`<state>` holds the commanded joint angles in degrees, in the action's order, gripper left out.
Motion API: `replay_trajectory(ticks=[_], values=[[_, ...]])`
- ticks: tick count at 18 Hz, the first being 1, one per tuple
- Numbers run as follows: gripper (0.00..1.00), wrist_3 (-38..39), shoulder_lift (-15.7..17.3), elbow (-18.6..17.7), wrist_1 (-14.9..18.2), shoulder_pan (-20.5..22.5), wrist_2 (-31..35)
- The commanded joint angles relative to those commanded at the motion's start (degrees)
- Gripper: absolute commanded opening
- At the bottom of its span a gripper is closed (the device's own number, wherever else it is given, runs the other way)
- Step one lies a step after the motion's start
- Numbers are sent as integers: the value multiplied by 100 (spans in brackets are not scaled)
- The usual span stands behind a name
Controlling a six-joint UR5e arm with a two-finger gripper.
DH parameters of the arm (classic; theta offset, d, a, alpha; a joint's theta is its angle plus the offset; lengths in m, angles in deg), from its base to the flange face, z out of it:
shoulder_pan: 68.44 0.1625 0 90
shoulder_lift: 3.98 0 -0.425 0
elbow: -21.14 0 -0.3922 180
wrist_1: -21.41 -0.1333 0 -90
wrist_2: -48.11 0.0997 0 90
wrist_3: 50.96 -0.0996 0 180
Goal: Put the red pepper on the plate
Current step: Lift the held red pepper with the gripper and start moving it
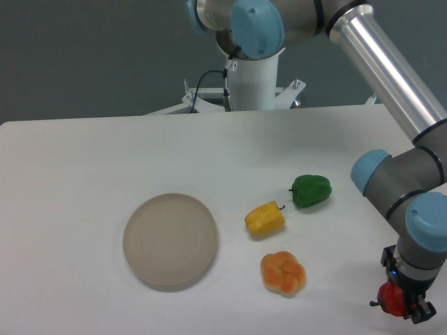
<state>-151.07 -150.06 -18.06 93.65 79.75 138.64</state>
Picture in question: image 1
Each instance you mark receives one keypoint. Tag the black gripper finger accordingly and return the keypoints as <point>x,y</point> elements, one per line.
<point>418,310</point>

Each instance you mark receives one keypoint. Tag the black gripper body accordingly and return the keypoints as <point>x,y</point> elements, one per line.
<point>413,282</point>

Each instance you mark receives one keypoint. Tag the red toy pepper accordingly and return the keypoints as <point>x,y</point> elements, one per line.
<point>390,298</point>

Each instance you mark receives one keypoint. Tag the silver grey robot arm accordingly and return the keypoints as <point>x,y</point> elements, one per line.
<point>402,188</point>

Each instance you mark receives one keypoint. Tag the green toy pepper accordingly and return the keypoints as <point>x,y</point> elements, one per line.
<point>308,190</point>

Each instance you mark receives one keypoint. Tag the yellow toy pepper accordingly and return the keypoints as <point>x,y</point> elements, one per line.
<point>265,219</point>

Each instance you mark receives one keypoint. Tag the beige round plate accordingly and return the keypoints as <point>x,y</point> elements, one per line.
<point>170,241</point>

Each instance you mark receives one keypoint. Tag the orange knotted bread roll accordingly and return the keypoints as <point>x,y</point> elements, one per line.
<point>282,273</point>

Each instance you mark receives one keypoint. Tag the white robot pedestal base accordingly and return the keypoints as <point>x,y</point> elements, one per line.
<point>242,85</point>

